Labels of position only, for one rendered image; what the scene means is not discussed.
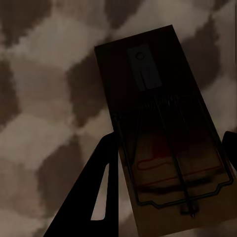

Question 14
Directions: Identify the mousetrap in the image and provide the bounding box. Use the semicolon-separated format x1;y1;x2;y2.
94;25;237;237

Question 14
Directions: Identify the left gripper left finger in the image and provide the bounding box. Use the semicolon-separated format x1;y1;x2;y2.
43;131;119;237

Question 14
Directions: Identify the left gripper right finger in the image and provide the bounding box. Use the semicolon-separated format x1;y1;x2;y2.
222;131;237;171

